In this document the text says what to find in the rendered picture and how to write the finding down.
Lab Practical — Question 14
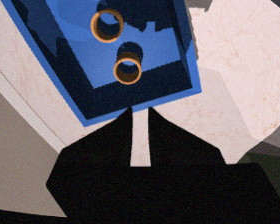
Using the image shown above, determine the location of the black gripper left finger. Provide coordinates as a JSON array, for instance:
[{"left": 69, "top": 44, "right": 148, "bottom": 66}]
[{"left": 54, "top": 107, "right": 133, "bottom": 166}]

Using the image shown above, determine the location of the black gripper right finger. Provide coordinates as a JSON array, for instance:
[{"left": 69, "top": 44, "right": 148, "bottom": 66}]
[{"left": 148, "top": 107, "right": 226, "bottom": 166}]

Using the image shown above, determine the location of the bronze bushing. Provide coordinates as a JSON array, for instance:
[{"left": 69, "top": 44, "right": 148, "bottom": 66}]
[
  {"left": 113, "top": 52, "right": 142, "bottom": 84},
  {"left": 91, "top": 8, "right": 124, "bottom": 43}
]

